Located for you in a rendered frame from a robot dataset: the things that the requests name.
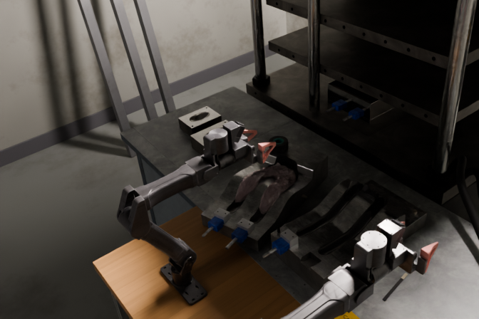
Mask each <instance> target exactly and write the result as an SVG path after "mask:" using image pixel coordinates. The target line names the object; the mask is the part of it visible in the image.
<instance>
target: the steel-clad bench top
mask: <svg viewBox="0 0 479 319"><path fill-rule="evenodd" d="M206 106H207V107H209V108H211V109H212V110H214V111H215V112H216V113H218V114H220V115H221V116H222V121H224V120H227V121H228V122H230V121H233V122H234V121H237V122H240V123H242V124H243V125H244V127H245V130H257V134H256V135H255V136H254V137H253V138H252V139H251V140H250V141H249V142H248V144H250V145H251V146H253V145H254V148H255V151H254V152H253V153H254V154H256V155H257V150H258V144H259V143H264V142H269V139H270V138H272V137H274V136H283V137H286V138H287V139H288V142H290V143H292V144H295V145H299V146H302V147H305V148H308V149H311V150H314V151H317V152H320V153H323V154H326V155H328V177H327V178H326V179H325V180H324V181H323V182H322V183H321V184H320V185H319V186H318V187H317V189H316V190H315V191H314V192H313V193H312V194H311V195H310V196H309V198H308V199H307V200H306V201H305V202H304V203H303V204H302V205H301V206H300V207H299V208H298V209H297V210H296V211H295V212H294V213H293V215H292V216H291V217H290V218H289V219H288V220H287V221H286V222H285V224H287V223H289V222H291V221H294V220H295V219H297V218H299V217H301V216H303V215H304V214H306V213H308V212H310V211H311V210H313V209H314V208H316V207H317V206H318V205H319V204H320V203H321V202H322V201H323V200H324V198H325V197H326V196H327V195H328V194H329V192H330V191H331V190H332V189H333V188H334V187H335V186H336V185H337V184H339V183H340V182H342V181H344V180H346V179H350V180H351V181H358V182H360V183H361V184H364V183H366V182H367V181H369V180H371V179H372V180H373V181H375V182H376V183H378V184H380V185H381V186H382V187H385V188H386V189H388V190H389V191H391V192H393V193H394V194H396V195H398V196H400V197H401V198H403V199H405V200H406V201H407V202H409V203H411V204H412V205H414V206H416V207H418V208H419V209H421V210H423V211H424V212H426V213H427V217H426V225H425V226H424V227H423V228H421V229H419V230H418V231H417V232H416V233H414V234H413V235H411V236H409V237H408V238H407V239H406V240H404V241H403V243H402V245H404V246H405V247H406V248H408V249H410V250H411V251H412V252H415V251H416V253H417V257H416V259H415V260H414V261H415V262H416V263H418V257H419V256H420V255H421V249H422V248H423V247H426V246H428V245H430V244H433V243H435V242H438V247H437V249H436V250H435V252H434V254H433V255H432V257H431V260H430V263H429V265H428V269H427V271H426V273H424V274H423V275H421V274H420V273H419V272H417V271H414V272H413V273H411V274H409V273H407V272H406V271H405V270H403V269H402V268H400V267H399V266H398V267H397V268H395V269H394V270H393V271H392V272H390V273H389V274H387V275H386V276H385V277H383V278H382V279H381V280H380V281H378V282H377V283H376V284H374V294H373V295H371V296H370V297H369V298H367V299H366V300H365V301H364V302H363V303H361V304H360V305H358V306H357V307H356V308H354V309H353V310H352V312H353V313H354V314H355V315H357V316H358V317H359V318H360V319H479V240H478V237H477V235H476V232H475V230H474V228H473V225H472V224H471V223H470V222H468V221H466V220H465V219H463V218H461V217H459V216H458V215H456V214H454V213H453V212H451V211H449V210H447V209H446V208H444V207H442V206H441V205H439V204H437V203H435V202H433V201H432V200H430V199H428V198H427V197H425V196H423V195H422V194H419V193H418V192H416V191H414V190H413V189H411V188H410V187H407V186H406V185H405V184H402V183H400V182H399V181H397V180H396V179H394V178H392V177H390V176H388V175H387V174H385V173H383V172H382V171H380V170H378V169H376V168H375V167H373V166H371V165H370V164H368V163H366V162H364V161H363V160H361V159H359V158H358V157H356V156H354V155H352V154H351V153H349V152H347V151H346V150H343V149H342V148H340V147H339V146H337V145H335V144H334V143H332V142H330V141H328V140H326V139H325V138H323V137H321V136H320V135H318V134H316V133H315V132H312V131H311V130H309V129H307V128H306V127H304V126H303V125H300V124H299V123H298V122H295V121H293V120H292V119H290V118H289V117H287V116H285V115H283V114H281V113H280V112H278V111H276V110H275V109H273V108H271V107H270V106H268V105H266V104H264V103H263V102H261V101H259V100H258V99H256V98H254V97H252V96H251V95H249V94H247V93H246V92H244V91H242V90H240V89H239V88H236V87H235V86H232V87H231V88H228V89H225V90H222V91H220V92H218V93H215V94H213V95H211V96H208V97H206V98H203V99H201V100H198V101H196V102H194V103H191V104H189V105H186V106H184V107H182V108H179V109H177V110H174V111H172V112H170V113H167V114H165V115H162V116H160V117H157V118H155V119H153V120H150V121H147V122H145V123H143V124H141V125H138V126H135V127H134V128H130V129H129V130H126V131H124V132H121V133H120V134H121V135H122V136H124V138H125V139H126V140H127V141H129V143H130V144H131V145H132V146H134V148H136V149H137V150H138V151H139V152H140V153H141V154H142V155H143V156H144V157H145V158H146V159H147V160H148V161H150V162H151V163H152V164H153V165H154V166H155V167H156V168H157V169H158V170H159V171H160V172H161V173H162V174H164V175H165V176H166V175H168V174H170V173H172V172H174V171H175V170H177V169H179V168H180V167H181V166H183V165H184V164H185V162H186V161H188V160H191V159H192V158H194V157H197V156H198V157H199V156H201V155H200V154H199V153H198V152H196V151H195V150H194V149H193V148H192V143H191V139H190V136H189V135H188V134H187V133H185V132H184V131H183V130H181V129H180V125H179V121H178V118H179V117H182V116H184V115H187V114H189V113H192V112H194V111H196V110H199V109H201V108H203V107H206ZM251 165H252V164H251V163H250V162H248V161H247V160H246V159H241V160H240V161H238V162H235V163H234V164H232V165H230V166H229V167H226V168H224V169H222V170H220V171H219V175H217V176H216V177H213V178H212V180H210V181H209V182H207V183H206V184H204V185H202V186H200V187H199V186H196V187H193V188H189V189H186V190H184V191H182V193H183V194H184V195H185V196H186V197H187V198H188V199H190V200H191V201H192V202H193V203H194V204H195V205H196V206H197V207H198V208H199V209H201V210H202V211H203V212H204V211H205V210H206V209H207V208H208V207H209V206H211V205H212V204H213V203H214V202H215V201H216V200H218V199H219V198H220V196H221V195H222V193H223V191H224V190H225V188H226V186H227V185H228V183H229V181H230V180H231V178H232V177H233V176H234V175H235V174H236V173H238V172H239V171H241V170H243V169H245V168H247V167H249V166H251ZM285 224H284V225H285ZM235 243H236V244H237V245H238V246H240V247H241V248H242V249H243V250H244V251H245V252H246V253H247V254H248V255H249V256H250V257H251V258H252V259H254V260H255V261H256V262H257V263H258V264H259V265H260V266H261V267H262V268H263V269H264V270H265V271H266V272H267V273H268V274H269V275H270V276H271V277H273V279H274V280H275V281H276V282H278V284H280V285H281V286H282V287H283V288H284V289H285V290H286V291H287V292H288V293H289V294H290V295H291V296H292V297H294V298H295V299H296V300H297V301H298V302H299V303H300V304H301V305H302V304H304V303H305V302H307V301H308V300H309V299H310V298H312V297H313V296H314V295H315V294H317V292H316V291H315V290H314V289H313V288H312V287H311V286H310V285H309V284H308V283H306V282H305V281H304V280H303V279H302V278H301V277H299V276H298V275H297V274H296V273H295V272H294V271H293V270H292V269H291V268H290V267H288V266H287V265H286V264H285V263H284V262H283V261H282V260H281V259H279V258H278V257H277V256H276V255H275V254H274V253H272V254H270V255H268V256H267V257H265V258H263V257H262V256H263V255H264V254H266V253H267V252H269V251H270V250H272V243H271V239H270V240H269V241H268V242H267V243H266V244H265V245H264V246H263V247H262V248H261V250H260V251H255V250H254V249H251V248H250V247H248V246H245V245H244V244H241V243H239V242H237V241H236V242H235ZM404 273H407V274H408V275H407V276H406V277H405V278H404V280H403V281H402V282H401V283H400V284H399V285H398V287H397V288H396V289H395V290H394V292H393V293H392V294H391V295H390V296H389V297H388V298H387V299H386V301H384V300H382V299H383V298H384V296H385V295H386V294H387V293H388V292H389V291H390V290H391V289H392V288H393V287H394V285H395V284H396V283H397V282H398V280H399V279H400V278H401V277H402V276H403V275H404Z"/></svg>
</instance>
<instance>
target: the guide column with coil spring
mask: <svg viewBox="0 0 479 319"><path fill-rule="evenodd" d="M308 66H309V111H310V112H313V113H315V112H318V111H319V108H320V0H308Z"/></svg>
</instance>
